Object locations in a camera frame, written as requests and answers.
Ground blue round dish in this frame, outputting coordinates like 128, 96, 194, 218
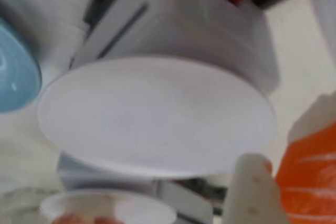
0, 16, 43, 114

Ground red tuna sushi toy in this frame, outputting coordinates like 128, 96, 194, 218
54, 214, 119, 224

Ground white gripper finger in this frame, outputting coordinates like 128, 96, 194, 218
223, 153, 291, 224

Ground white toy train wagon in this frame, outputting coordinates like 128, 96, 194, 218
56, 0, 280, 192

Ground orange salmon sushi toy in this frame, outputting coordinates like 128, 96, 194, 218
272, 94, 336, 224

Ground white round plastic plate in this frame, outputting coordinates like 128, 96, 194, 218
36, 55, 277, 179
39, 189, 178, 224

